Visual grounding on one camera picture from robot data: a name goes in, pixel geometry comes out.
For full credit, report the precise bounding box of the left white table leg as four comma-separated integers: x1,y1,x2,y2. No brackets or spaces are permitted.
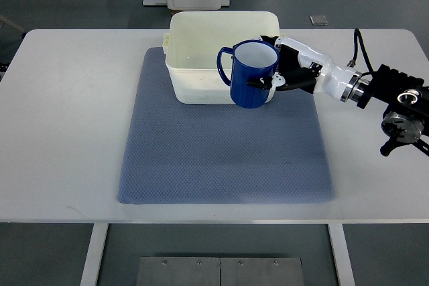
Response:
80,223,109,286

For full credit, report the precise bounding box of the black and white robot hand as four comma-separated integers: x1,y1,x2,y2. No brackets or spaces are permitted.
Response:
247,35,362,102

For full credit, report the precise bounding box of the white table leg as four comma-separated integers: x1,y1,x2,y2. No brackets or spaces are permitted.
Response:
328,224,355,286
80,223,109,286

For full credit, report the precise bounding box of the white plastic box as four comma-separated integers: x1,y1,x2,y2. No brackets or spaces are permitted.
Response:
164,11,280,104

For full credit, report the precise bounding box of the blue mug white inside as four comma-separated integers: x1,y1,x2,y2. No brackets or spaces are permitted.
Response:
217,40,279,109

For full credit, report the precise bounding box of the metal base plate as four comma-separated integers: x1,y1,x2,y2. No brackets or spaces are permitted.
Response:
136,257,304,285

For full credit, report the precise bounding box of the small grey floor plate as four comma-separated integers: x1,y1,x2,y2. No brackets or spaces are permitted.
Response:
309,15,329,26

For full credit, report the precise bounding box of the blue textured mat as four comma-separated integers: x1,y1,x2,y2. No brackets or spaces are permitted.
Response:
117,48,334,204

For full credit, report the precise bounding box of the right white table leg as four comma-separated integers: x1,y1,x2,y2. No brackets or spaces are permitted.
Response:
328,224,355,286

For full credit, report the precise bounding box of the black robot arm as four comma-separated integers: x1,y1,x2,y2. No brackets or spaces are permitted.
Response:
341,29,428,157

